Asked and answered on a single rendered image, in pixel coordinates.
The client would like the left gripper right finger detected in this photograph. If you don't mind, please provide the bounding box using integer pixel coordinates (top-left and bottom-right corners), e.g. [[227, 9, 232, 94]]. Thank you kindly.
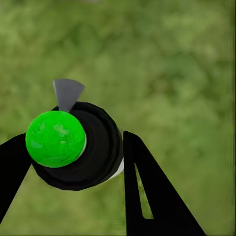
[[123, 131, 206, 236]]

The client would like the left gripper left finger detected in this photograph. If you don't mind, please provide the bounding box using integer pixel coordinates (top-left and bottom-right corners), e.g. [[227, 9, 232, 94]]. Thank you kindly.
[[0, 133, 32, 224]]

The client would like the pesticide atomizer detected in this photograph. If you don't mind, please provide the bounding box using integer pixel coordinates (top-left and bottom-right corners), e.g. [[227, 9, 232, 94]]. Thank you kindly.
[[25, 78, 124, 191]]

